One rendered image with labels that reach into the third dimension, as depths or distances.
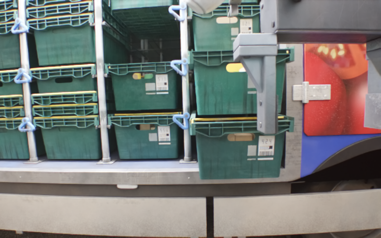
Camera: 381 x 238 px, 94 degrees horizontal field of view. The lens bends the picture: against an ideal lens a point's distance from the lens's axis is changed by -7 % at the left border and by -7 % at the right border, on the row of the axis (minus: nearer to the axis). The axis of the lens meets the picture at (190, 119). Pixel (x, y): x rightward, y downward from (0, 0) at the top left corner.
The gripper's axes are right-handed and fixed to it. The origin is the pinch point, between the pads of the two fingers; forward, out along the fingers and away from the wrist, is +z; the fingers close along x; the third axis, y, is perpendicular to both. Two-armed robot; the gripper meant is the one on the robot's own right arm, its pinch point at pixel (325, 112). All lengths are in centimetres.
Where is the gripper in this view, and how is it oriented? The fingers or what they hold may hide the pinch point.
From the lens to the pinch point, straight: 25.7
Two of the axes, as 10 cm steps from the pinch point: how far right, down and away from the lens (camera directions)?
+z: 0.3, 10.0, 0.9
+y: -0.2, 0.9, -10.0
